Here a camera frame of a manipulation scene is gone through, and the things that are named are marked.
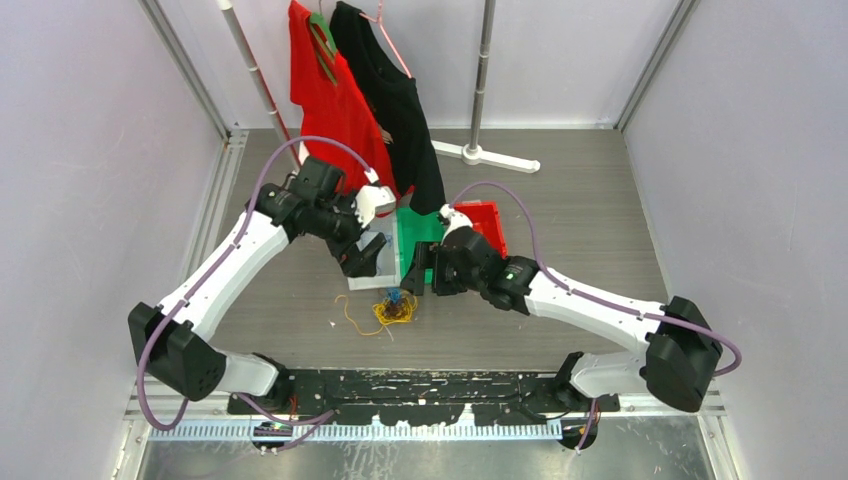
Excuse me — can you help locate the yellow cable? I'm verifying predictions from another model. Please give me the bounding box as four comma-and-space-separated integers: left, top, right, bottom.
333, 291, 420, 338

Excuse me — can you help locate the black t-shirt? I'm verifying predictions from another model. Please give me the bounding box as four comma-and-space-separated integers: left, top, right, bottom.
329, 1, 446, 215

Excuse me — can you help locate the green clothes hanger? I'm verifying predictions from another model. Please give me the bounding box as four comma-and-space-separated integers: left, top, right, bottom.
308, 12, 338, 86

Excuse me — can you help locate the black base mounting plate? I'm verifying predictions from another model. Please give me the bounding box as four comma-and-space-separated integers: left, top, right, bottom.
227, 369, 621, 427

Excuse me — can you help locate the left rack pole with base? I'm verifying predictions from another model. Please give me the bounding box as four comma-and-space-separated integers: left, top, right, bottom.
216, 0, 292, 142

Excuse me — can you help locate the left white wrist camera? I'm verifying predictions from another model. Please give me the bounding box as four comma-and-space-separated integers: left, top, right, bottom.
354, 185, 397, 228

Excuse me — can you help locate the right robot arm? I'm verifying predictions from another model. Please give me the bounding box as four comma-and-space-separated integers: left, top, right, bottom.
401, 227, 723, 413

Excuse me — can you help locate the green plastic bin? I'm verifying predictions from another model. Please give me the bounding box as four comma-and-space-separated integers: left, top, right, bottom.
396, 207, 445, 277

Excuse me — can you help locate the white slotted cable duct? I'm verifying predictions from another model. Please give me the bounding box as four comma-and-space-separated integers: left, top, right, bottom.
149, 417, 563, 442

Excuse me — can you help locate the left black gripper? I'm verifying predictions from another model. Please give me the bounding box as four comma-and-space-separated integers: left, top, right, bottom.
310, 190, 385, 277

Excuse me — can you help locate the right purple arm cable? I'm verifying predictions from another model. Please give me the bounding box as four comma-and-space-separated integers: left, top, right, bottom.
447, 181, 743, 454

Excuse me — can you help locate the red t-shirt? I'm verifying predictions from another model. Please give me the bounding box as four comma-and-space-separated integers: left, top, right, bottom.
288, 1, 398, 196

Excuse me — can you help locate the right rack pole with base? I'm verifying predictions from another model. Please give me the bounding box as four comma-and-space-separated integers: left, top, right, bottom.
430, 0, 542, 175

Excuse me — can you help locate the red plastic bin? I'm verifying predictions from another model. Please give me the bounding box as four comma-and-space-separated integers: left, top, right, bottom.
455, 201, 508, 257

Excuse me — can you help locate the rack pole with base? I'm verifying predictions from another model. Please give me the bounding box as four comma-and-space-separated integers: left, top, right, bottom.
430, 0, 542, 175
216, 0, 292, 142

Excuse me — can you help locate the white plastic bin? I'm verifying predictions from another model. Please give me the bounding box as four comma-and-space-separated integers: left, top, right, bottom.
347, 212, 401, 291

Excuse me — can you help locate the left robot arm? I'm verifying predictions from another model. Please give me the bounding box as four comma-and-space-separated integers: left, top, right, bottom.
128, 157, 395, 413

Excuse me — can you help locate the pink clothes hanger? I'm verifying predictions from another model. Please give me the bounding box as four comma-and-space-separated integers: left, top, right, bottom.
361, 0, 413, 79

